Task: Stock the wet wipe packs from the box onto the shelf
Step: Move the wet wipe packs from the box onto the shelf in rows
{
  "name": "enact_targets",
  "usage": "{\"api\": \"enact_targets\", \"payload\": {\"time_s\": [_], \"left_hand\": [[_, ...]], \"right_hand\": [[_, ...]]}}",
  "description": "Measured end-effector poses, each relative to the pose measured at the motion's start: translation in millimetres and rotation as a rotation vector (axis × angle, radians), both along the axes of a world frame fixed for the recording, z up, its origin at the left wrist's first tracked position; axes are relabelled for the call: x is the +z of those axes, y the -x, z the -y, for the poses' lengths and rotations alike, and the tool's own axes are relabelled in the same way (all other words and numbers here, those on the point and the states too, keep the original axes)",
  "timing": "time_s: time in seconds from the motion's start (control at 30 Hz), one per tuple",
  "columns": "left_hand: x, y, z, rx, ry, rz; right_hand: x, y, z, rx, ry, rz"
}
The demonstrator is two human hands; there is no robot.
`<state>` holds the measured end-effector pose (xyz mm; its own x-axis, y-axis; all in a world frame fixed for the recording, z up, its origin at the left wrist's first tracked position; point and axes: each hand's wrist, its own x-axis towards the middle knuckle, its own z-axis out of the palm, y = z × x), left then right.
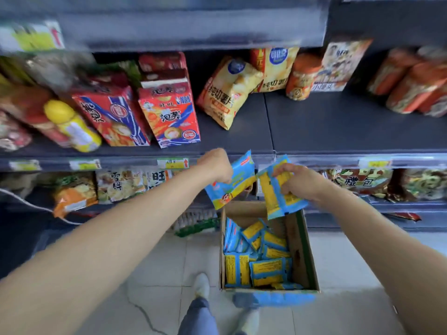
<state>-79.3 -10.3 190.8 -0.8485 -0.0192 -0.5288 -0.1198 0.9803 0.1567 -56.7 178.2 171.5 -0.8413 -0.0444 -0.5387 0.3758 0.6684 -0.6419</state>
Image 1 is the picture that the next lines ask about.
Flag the person's right hand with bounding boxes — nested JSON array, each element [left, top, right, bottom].
[[272, 163, 337, 206]]

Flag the person's left hand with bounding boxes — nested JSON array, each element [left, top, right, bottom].
[[197, 148, 234, 185]]

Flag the dark grey shelf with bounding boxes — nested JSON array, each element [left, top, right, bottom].
[[0, 0, 447, 234]]

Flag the brown cardboard box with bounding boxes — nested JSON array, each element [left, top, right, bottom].
[[219, 200, 320, 294]]

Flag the blue wipe packets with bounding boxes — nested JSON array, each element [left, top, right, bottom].
[[223, 218, 305, 290]]

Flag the person's right forearm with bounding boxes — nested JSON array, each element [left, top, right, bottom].
[[314, 186, 447, 335]]

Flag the person's left forearm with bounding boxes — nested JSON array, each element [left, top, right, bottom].
[[0, 165, 224, 335]]

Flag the red blue snack box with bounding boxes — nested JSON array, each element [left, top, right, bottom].
[[138, 81, 202, 149], [71, 85, 151, 147]]

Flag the person's left white shoe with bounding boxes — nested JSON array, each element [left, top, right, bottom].
[[192, 273, 210, 300]]

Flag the person's white shoe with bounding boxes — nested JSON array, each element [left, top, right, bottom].
[[239, 308, 260, 335], [192, 273, 210, 300]]

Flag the person's right white shoe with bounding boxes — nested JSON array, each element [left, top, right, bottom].
[[239, 308, 260, 335]]

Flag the person's left leg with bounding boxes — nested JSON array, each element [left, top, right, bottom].
[[178, 297, 219, 335]]

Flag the green yellow price tag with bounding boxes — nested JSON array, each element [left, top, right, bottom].
[[69, 159, 102, 171], [0, 20, 65, 53], [358, 157, 393, 169], [8, 159, 42, 171], [157, 157, 190, 170]]

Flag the brown gift snack bag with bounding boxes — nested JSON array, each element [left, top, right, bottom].
[[387, 167, 447, 203], [319, 167, 393, 196]]

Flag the white rice cracker multipack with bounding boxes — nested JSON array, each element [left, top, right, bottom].
[[143, 167, 175, 192]]

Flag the green white wafer pack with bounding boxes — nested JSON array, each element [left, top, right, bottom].
[[171, 209, 221, 238]]

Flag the yellow potato chip bag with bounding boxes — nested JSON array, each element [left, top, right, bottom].
[[195, 56, 264, 131]]

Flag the beige rice cracker bag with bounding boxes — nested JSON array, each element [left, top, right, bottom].
[[96, 169, 146, 205]]

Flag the orange lidded snack jar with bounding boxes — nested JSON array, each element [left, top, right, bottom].
[[285, 54, 323, 101]]

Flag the blue plastic pack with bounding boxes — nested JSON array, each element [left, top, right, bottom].
[[232, 291, 317, 308]]

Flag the orange green snack bag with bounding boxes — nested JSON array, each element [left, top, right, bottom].
[[52, 174, 99, 219]]

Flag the yellow plastic bottle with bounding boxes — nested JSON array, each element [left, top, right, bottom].
[[43, 100, 102, 153]]

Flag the clear plastic snack bag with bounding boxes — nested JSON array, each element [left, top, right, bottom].
[[24, 52, 95, 91]]

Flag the brown clear snack bag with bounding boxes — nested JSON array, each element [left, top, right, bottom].
[[0, 172, 53, 199]]

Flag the yellow snack bag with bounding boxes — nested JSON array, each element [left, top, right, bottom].
[[0, 55, 35, 86]]

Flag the grey floor cable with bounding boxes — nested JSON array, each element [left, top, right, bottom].
[[125, 282, 168, 335]]

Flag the thick white cable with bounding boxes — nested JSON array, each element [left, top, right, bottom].
[[0, 188, 83, 226]]

